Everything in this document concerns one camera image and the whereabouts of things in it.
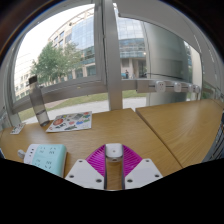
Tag white roller blind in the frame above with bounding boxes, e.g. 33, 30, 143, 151
114, 0, 201, 51

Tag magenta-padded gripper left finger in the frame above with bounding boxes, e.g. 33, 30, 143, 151
64, 144, 108, 191

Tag small white charger block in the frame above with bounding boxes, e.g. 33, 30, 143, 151
105, 142, 124, 163

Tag large colourful sticker sheet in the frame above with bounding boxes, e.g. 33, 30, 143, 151
45, 110, 94, 134

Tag small colourful sticker sheet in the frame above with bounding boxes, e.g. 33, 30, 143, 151
9, 122, 27, 136

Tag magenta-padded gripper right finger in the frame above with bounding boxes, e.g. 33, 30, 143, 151
121, 144, 164, 191

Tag mint green white power strip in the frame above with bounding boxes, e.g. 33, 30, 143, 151
23, 143, 69, 179

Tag green tree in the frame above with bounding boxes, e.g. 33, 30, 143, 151
29, 41, 85, 86

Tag white power strip cable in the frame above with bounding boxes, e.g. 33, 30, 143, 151
16, 148, 28, 160

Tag clear bottle with black cap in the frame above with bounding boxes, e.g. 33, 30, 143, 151
27, 74, 51, 128

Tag grey wall socket rail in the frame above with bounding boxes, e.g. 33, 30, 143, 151
135, 78, 203, 95

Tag glass office building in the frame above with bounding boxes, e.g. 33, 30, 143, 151
14, 6, 148, 101

